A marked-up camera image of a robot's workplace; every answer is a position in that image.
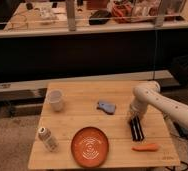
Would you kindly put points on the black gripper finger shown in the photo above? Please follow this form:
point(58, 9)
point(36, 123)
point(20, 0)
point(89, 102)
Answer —
point(134, 136)
point(139, 128)

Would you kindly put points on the orange plate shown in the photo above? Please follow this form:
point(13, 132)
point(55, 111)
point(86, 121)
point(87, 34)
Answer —
point(90, 147)

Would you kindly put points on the black bag on bench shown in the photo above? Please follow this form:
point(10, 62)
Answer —
point(99, 17)

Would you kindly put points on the red tool on bench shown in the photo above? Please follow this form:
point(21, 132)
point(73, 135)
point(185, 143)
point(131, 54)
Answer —
point(122, 13)

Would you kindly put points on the orange carrot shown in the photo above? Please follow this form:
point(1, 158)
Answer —
point(146, 147)

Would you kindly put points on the white ceramic cup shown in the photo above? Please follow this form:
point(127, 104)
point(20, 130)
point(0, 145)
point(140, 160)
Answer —
point(55, 100)

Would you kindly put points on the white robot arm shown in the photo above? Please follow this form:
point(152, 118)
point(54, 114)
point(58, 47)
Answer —
point(148, 93)

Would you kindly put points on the white bottle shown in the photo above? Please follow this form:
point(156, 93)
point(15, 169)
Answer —
point(50, 142)

